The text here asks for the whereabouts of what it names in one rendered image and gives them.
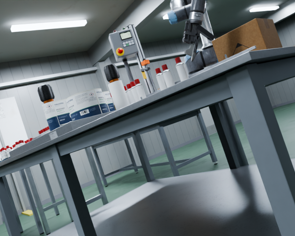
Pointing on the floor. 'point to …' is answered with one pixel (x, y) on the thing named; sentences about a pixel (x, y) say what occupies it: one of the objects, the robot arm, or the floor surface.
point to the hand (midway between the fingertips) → (193, 59)
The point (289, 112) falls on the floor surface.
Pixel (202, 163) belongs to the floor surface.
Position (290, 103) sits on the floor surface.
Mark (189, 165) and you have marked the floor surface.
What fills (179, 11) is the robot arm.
